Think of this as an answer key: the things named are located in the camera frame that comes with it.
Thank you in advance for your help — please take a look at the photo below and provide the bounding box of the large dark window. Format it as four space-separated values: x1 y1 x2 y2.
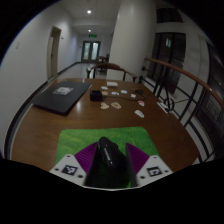
196 43 224 134

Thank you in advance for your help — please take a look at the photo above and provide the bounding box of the distant wooden chair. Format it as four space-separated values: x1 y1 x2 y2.
96 54 110 65

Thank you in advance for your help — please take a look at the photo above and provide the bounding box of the tall dark window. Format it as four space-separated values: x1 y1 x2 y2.
148 32 187 94

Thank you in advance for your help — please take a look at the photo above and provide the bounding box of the pale side door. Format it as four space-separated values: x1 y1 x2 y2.
46 25 63 81

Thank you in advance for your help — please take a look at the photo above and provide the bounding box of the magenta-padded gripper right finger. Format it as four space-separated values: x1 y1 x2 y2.
125 143 174 187

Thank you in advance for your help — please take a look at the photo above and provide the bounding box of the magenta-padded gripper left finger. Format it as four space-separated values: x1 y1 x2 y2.
49 141 99 187

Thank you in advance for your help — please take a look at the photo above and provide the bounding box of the black railing with wooden handrail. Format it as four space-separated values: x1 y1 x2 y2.
138 56 224 164

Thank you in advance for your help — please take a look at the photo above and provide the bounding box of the small black box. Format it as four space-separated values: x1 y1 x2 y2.
89 89 103 102

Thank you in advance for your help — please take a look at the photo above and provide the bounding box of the glass double door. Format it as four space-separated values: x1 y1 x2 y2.
81 40 102 64

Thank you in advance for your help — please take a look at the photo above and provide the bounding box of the flat white box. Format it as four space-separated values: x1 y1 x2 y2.
106 80 119 88

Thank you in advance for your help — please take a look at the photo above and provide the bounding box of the black vertical computer mouse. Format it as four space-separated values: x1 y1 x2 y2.
84 136 133 189

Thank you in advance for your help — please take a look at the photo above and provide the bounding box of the small dark transom window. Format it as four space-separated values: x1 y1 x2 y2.
156 7 184 24

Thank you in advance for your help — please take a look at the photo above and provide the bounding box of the green mouse pad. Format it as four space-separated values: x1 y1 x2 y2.
54 125 161 188

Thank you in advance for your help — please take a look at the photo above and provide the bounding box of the black closed laptop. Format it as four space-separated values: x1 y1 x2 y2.
31 80 93 115

